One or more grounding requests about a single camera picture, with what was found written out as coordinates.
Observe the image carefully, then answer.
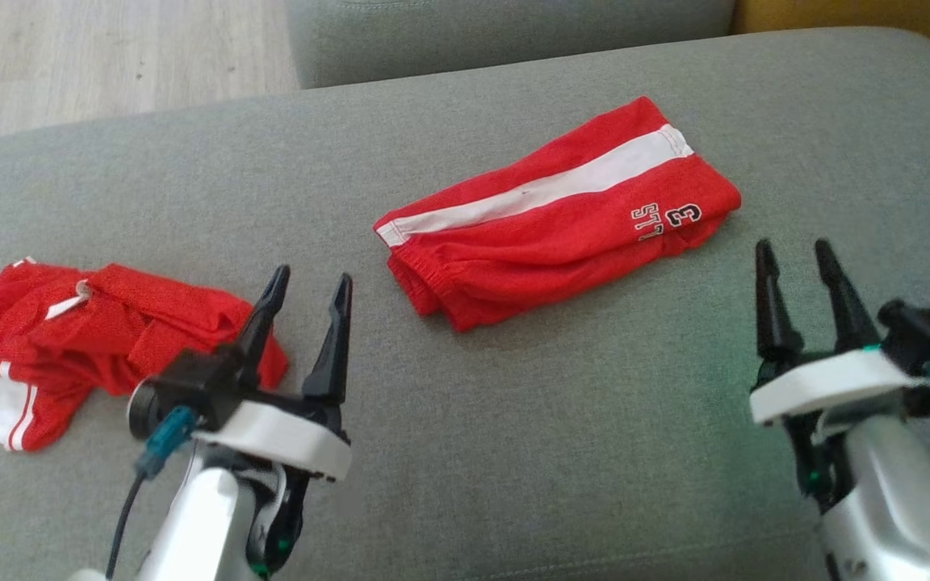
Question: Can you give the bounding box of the left teal cable connector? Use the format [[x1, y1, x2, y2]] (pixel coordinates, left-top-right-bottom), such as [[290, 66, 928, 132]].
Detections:
[[136, 406, 197, 479]]

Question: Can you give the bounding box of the grey sofa seat cushion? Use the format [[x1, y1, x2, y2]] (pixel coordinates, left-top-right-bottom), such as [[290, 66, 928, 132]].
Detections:
[[0, 27, 930, 581]]

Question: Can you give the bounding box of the red white lettered jersey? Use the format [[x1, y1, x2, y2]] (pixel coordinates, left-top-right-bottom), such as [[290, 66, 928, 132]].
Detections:
[[0, 258, 290, 453]]

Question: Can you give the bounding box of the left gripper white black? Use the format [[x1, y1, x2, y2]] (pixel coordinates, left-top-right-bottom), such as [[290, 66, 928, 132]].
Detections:
[[191, 264, 354, 576]]

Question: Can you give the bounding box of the grey sofa armrest cushion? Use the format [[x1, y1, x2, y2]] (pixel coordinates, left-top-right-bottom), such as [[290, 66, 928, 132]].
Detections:
[[286, 0, 736, 90]]

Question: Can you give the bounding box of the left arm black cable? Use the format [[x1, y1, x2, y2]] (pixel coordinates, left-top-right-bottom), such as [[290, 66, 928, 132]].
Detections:
[[104, 472, 147, 580]]

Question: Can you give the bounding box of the yellow cushion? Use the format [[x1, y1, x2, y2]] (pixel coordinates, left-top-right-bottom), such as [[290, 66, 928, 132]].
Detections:
[[731, 0, 930, 49]]

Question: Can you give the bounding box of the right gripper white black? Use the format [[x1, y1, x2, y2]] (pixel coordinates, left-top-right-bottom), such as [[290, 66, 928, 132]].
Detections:
[[748, 238, 930, 514]]

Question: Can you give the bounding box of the red shorts white stripe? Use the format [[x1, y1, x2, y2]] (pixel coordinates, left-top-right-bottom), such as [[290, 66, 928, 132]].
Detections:
[[374, 97, 742, 333]]

